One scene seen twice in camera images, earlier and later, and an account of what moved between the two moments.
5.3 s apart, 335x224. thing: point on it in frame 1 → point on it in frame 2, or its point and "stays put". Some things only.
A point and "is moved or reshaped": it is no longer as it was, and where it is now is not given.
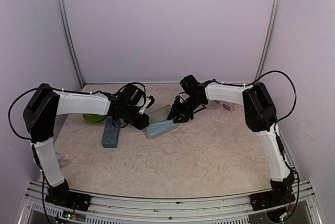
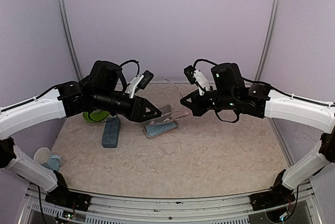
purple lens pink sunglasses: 225,105 is moved or reshaped
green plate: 92,118 stays put
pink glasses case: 159,123 stays put
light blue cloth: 156,129 stays put
